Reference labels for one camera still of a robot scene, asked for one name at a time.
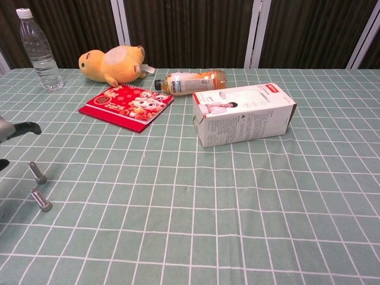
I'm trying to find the white cardboard product box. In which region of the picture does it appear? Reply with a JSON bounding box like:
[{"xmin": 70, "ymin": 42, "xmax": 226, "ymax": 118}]
[{"xmin": 192, "ymin": 83, "xmax": 297, "ymax": 148}]

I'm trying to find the dark ribbed partition panel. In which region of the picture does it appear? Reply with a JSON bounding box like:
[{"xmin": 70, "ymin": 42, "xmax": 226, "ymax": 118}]
[
  {"xmin": 123, "ymin": 0, "xmax": 261, "ymax": 69},
  {"xmin": 357, "ymin": 28, "xmax": 380, "ymax": 70},
  {"xmin": 0, "ymin": 0, "xmax": 120, "ymax": 69},
  {"xmin": 258, "ymin": 0, "xmax": 378, "ymax": 70}
]

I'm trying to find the green checked tablecloth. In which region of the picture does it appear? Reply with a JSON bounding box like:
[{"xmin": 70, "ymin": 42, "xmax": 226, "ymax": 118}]
[{"xmin": 0, "ymin": 67, "xmax": 380, "ymax": 285}]

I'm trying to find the metal bolt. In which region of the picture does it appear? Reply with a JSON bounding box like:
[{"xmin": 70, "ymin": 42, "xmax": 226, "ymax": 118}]
[
  {"xmin": 27, "ymin": 161, "xmax": 48, "ymax": 185},
  {"xmin": 29, "ymin": 188, "xmax": 53, "ymax": 213}
]

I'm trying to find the orange tea drink bottle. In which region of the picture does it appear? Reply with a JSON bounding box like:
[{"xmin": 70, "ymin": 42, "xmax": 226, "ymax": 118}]
[{"xmin": 154, "ymin": 69, "xmax": 229, "ymax": 97}]

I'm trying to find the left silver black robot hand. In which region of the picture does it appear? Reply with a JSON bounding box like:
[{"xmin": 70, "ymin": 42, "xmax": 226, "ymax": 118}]
[{"xmin": 0, "ymin": 115, "xmax": 42, "ymax": 172}]

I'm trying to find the clear plastic water bottle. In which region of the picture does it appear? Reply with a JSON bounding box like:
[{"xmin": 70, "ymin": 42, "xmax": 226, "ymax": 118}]
[{"xmin": 15, "ymin": 8, "xmax": 65, "ymax": 92}]

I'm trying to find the yellow plush duck toy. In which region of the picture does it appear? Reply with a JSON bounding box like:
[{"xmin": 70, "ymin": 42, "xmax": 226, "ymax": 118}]
[{"xmin": 78, "ymin": 44, "xmax": 156, "ymax": 88}]

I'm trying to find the red desk calendar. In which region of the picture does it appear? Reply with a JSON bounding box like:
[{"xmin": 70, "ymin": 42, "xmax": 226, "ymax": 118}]
[{"xmin": 78, "ymin": 83, "xmax": 175, "ymax": 134}]

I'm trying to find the white partition frame post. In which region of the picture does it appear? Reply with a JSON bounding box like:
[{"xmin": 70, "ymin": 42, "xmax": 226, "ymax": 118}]
[
  {"xmin": 109, "ymin": 0, "xmax": 132, "ymax": 47},
  {"xmin": 0, "ymin": 50, "xmax": 11, "ymax": 75},
  {"xmin": 243, "ymin": 0, "xmax": 273, "ymax": 69},
  {"xmin": 346, "ymin": 0, "xmax": 380, "ymax": 70}
]

